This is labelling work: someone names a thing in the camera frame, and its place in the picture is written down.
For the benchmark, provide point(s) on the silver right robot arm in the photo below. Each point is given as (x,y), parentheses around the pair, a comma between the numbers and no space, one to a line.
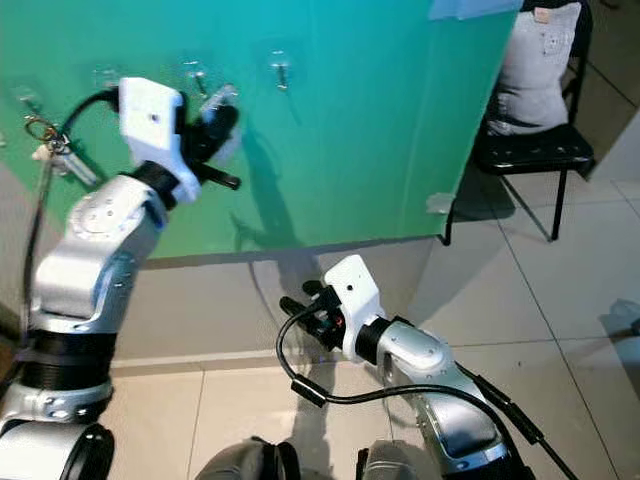
(420,355)

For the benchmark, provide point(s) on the black metal chair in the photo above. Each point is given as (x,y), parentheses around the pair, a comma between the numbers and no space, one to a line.
(530,150)

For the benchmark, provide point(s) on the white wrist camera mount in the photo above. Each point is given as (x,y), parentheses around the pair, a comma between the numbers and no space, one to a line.
(155,125)
(352,295)

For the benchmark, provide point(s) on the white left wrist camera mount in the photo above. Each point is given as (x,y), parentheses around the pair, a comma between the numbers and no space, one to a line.
(155,125)

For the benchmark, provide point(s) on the key bunch with pale tag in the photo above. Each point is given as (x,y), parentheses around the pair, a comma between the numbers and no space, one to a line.
(222,95)

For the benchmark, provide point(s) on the green wall sheet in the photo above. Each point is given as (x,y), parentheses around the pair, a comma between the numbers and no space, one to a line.
(360,150)

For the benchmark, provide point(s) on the grey-white cushion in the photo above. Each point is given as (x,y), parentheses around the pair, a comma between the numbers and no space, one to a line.
(535,70)

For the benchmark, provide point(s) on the pale blue tape strip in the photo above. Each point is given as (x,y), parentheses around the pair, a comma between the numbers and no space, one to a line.
(475,8)

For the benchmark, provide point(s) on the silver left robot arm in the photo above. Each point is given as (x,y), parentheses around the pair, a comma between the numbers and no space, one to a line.
(90,260)

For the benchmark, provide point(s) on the grey robot leg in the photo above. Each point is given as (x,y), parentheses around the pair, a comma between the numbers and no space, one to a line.
(250,462)
(390,465)

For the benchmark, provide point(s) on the key bunch with white bear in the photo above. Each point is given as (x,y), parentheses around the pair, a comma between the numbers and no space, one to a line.
(45,152)

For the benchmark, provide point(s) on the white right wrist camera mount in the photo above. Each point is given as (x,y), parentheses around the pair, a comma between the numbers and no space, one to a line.
(352,295)

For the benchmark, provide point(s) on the clear adhesive wall hook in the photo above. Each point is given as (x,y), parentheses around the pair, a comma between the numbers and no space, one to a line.
(195,70)
(105,78)
(280,68)
(28,97)

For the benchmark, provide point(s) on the grey robot left leg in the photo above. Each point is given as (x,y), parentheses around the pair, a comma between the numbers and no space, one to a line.
(250,462)

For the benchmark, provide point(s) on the grey robot right leg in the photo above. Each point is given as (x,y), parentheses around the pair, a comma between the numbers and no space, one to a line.
(390,465)

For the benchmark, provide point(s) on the pale tape on sheet corner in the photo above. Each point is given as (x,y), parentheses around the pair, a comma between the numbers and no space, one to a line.
(440,202)

